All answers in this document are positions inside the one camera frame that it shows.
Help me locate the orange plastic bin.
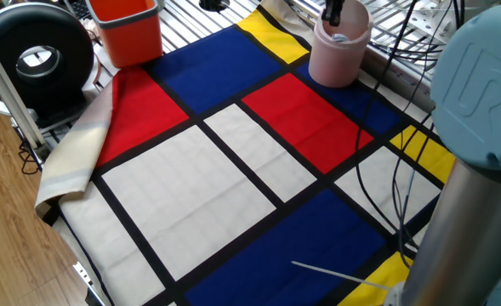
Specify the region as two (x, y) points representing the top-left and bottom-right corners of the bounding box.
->
(84, 0), (165, 70)

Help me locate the wire grid rack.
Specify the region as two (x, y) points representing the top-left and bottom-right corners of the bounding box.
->
(294, 0), (468, 73)

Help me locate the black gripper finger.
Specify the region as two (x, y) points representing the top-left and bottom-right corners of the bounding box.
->
(333, 0), (345, 27)
(321, 0), (337, 25)

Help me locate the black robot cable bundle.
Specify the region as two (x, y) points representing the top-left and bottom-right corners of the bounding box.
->
(354, 0), (468, 269)

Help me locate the black round fan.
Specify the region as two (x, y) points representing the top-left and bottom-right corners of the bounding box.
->
(0, 2), (96, 122)

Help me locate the metal angle bracket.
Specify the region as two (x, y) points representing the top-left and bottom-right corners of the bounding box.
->
(71, 261), (115, 306)

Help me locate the aluminium frame post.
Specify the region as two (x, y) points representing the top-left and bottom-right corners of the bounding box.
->
(0, 25), (49, 161)

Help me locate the black keyboard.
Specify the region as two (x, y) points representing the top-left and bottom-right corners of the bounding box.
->
(65, 0), (93, 21)

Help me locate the colour block tablecloth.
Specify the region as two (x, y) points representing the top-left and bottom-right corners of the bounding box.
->
(35, 0), (458, 306)

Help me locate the black round object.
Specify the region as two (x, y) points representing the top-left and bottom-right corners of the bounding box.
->
(198, 0), (231, 13)

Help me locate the silver metal plate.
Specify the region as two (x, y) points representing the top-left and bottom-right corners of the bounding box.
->
(407, 0), (455, 43)

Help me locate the pink swing-lid trash can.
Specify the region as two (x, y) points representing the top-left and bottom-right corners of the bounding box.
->
(308, 0), (375, 89)

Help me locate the white cable tie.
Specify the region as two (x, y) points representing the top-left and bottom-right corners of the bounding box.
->
(291, 260), (394, 292)

